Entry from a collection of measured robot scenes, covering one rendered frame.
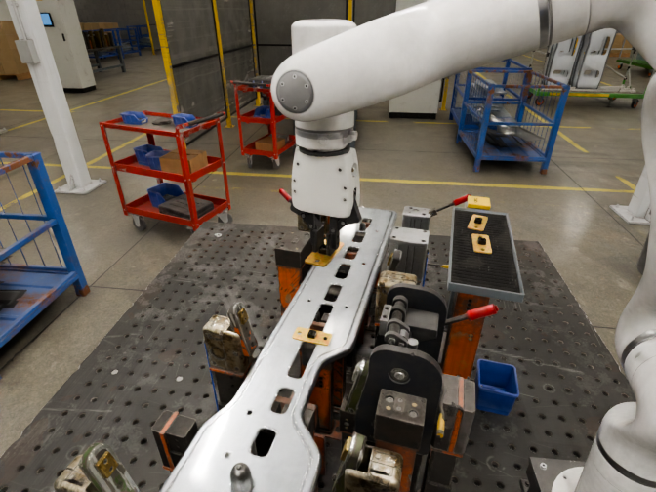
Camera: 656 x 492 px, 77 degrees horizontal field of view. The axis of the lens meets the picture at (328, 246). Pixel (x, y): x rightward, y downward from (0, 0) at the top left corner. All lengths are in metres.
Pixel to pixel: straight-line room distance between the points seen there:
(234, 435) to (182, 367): 0.60
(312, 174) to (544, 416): 0.94
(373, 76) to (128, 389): 1.11
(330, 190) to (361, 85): 0.19
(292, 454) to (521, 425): 0.69
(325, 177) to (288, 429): 0.43
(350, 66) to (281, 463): 0.59
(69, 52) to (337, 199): 10.51
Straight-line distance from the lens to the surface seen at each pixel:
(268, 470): 0.74
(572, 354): 1.51
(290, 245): 1.20
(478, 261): 0.93
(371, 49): 0.48
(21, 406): 2.53
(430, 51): 0.52
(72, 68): 11.05
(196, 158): 3.25
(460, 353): 1.13
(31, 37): 4.70
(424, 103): 7.37
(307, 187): 0.62
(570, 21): 0.54
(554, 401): 1.35
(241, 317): 0.87
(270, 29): 8.29
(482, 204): 1.21
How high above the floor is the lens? 1.63
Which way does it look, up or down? 30 degrees down
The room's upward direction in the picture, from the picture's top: straight up
